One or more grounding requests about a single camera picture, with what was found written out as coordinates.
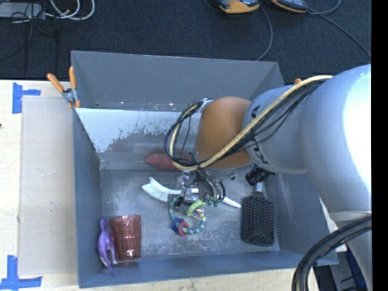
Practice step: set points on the white brush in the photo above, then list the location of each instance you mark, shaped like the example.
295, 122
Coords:
156, 190

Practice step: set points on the red-brown flat block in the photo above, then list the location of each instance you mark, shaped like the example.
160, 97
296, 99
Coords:
159, 161

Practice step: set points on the black hairbrush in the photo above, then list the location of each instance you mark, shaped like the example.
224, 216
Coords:
258, 220

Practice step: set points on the red clear plastic cup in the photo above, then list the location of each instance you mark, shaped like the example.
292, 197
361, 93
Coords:
126, 238

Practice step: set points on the purple toy dinosaur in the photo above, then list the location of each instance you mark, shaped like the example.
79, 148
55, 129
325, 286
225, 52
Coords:
104, 247

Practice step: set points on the grey metal bin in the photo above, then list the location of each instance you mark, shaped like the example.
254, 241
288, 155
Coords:
151, 80

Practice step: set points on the pale cardboard board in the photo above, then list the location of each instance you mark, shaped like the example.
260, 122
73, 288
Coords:
45, 177

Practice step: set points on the black cylinder on white bracket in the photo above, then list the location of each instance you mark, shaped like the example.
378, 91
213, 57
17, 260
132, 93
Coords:
256, 175

